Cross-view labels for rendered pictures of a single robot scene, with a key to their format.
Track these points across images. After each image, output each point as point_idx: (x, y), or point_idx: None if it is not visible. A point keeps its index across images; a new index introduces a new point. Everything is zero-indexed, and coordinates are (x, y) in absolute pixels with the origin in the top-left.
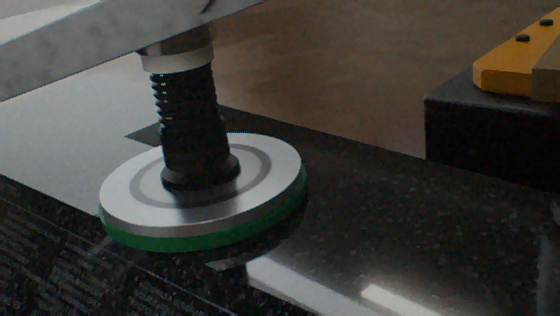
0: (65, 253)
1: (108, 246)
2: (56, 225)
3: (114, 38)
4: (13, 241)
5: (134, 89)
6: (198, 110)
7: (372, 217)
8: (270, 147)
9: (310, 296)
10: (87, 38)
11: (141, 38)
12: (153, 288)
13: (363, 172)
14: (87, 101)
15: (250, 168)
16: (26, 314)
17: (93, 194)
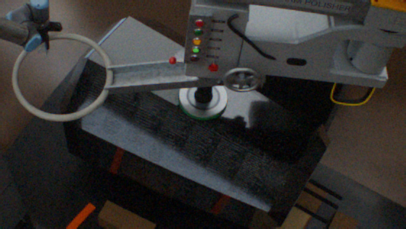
0: (169, 113)
1: (183, 114)
2: (164, 105)
3: (200, 85)
4: (148, 106)
5: (151, 33)
6: (209, 90)
7: (243, 110)
8: (217, 85)
9: (235, 132)
10: (193, 84)
11: (206, 85)
12: (199, 126)
13: (238, 93)
14: (138, 40)
15: (214, 95)
16: (159, 126)
17: (172, 96)
